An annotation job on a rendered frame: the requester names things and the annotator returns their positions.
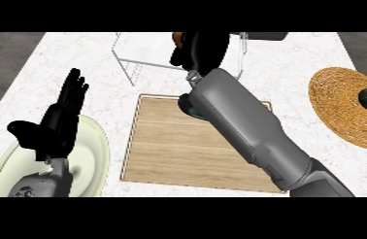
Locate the pale green plate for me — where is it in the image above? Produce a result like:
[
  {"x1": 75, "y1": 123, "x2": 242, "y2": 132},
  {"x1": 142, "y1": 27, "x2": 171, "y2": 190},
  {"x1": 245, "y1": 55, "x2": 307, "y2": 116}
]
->
[{"x1": 0, "y1": 114, "x2": 112, "y2": 198}]

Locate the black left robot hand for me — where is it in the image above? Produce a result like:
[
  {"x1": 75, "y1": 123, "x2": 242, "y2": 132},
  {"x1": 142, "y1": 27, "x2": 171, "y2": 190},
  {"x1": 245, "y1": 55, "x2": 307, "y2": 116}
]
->
[{"x1": 6, "y1": 67, "x2": 90, "y2": 162}]

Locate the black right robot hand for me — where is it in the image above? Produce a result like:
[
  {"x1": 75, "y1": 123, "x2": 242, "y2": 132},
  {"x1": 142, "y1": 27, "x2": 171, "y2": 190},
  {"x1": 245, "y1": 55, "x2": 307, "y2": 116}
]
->
[{"x1": 170, "y1": 31, "x2": 231, "y2": 78}]

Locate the dark grey appliance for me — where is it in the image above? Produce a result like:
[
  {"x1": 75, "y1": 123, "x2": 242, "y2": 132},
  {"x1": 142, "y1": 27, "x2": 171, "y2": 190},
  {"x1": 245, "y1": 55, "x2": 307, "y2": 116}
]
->
[{"x1": 229, "y1": 31, "x2": 290, "y2": 42}]

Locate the wooden tray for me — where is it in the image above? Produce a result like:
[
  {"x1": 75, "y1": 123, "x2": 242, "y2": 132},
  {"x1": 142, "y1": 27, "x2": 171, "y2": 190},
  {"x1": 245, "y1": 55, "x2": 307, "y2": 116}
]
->
[{"x1": 119, "y1": 93, "x2": 289, "y2": 195}]

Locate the dark green round object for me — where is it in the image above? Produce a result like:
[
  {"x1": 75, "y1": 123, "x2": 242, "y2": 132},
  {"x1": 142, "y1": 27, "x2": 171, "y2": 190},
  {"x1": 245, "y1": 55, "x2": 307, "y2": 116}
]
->
[{"x1": 177, "y1": 92, "x2": 212, "y2": 121}]

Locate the round wicker placemat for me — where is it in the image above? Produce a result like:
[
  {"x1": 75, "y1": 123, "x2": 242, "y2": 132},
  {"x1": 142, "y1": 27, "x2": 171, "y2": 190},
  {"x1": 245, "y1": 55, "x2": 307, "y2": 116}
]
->
[{"x1": 307, "y1": 66, "x2": 367, "y2": 150}]

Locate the wire tiered shelf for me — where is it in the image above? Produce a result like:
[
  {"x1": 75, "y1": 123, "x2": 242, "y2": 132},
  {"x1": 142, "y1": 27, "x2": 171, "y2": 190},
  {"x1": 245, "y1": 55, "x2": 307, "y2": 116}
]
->
[{"x1": 111, "y1": 31, "x2": 251, "y2": 87}]

